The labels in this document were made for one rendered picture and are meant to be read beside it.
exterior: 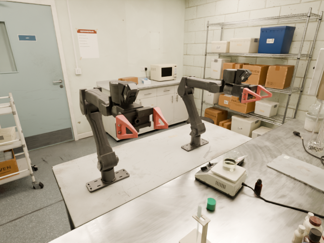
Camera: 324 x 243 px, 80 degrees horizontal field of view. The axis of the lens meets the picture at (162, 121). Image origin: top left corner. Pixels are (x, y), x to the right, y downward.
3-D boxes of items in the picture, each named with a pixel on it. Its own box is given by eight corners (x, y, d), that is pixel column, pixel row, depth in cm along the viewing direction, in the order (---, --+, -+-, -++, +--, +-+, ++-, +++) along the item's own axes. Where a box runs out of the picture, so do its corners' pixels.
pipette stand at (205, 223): (178, 242, 64) (180, 213, 59) (195, 229, 69) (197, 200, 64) (196, 262, 58) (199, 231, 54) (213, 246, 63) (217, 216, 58)
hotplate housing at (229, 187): (193, 178, 95) (194, 165, 92) (207, 167, 104) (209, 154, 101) (237, 201, 81) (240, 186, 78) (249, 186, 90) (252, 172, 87)
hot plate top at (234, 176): (209, 171, 88) (209, 169, 87) (222, 160, 96) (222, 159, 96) (235, 182, 80) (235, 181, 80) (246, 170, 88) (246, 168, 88)
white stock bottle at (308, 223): (299, 230, 68) (305, 211, 65) (315, 236, 66) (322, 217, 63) (301, 241, 64) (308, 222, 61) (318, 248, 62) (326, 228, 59)
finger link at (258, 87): (276, 87, 87) (255, 84, 94) (268, 89, 83) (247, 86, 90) (272, 101, 90) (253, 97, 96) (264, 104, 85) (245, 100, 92)
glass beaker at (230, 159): (224, 174, 85) (227, 157, 82) (219, 166, 91) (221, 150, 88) (239, 173, 86) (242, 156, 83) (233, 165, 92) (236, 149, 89)
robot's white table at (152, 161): (77, 274, 137) (51, 166, 105) (195, 198, 205) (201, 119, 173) (102, 354, 101) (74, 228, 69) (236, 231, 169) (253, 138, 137)
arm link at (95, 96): (127, 98, 69) (96, 85, 91) (102, 101, 64) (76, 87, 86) (128, 129, 73) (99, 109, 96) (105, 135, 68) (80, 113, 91)
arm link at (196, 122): (207, 132, 121) (191, 83, 123) (199, 135, 117) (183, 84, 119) (200, 133, 126) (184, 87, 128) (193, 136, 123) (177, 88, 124)
